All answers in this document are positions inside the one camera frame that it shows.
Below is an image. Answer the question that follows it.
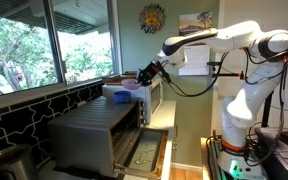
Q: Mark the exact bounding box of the white paper calendar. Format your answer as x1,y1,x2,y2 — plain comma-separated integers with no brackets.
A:
178,44,211,77

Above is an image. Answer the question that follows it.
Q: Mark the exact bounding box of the silver toaster oven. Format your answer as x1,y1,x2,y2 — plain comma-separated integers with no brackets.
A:
47,95,169,180

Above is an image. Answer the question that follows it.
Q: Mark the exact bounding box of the blue plastic bowl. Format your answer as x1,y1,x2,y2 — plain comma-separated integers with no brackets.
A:
113,90,132,104

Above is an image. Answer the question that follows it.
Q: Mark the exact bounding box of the sun wall decoration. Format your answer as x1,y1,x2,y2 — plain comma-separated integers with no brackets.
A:
138,3,167,35

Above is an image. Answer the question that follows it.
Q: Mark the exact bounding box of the landscape wall picture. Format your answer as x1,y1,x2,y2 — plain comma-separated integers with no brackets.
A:
178,11,214,37

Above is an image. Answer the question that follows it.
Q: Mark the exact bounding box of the purple plastic bowl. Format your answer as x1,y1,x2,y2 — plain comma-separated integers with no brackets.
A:
120,78,142,91

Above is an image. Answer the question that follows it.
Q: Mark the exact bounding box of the window frame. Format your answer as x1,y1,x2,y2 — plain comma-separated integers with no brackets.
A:
0,0,123,114

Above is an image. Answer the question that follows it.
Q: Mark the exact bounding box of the white microwave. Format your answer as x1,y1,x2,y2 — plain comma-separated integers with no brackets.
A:
101,77,164,125

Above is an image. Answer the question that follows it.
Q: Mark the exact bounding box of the black equipment box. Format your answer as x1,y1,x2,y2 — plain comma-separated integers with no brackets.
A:
255,127,288,180

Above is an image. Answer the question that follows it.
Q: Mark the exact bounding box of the light wooden tray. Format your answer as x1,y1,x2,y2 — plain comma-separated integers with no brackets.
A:
102,70,139,86

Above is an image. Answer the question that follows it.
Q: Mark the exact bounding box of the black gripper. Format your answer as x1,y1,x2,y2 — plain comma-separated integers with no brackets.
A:
136,60,167,87

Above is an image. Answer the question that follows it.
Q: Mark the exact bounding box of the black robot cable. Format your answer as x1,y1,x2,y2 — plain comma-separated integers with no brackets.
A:
162,49,230,98

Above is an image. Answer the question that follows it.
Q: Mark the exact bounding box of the metal pot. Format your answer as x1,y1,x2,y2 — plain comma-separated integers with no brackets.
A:
0,144,38,180

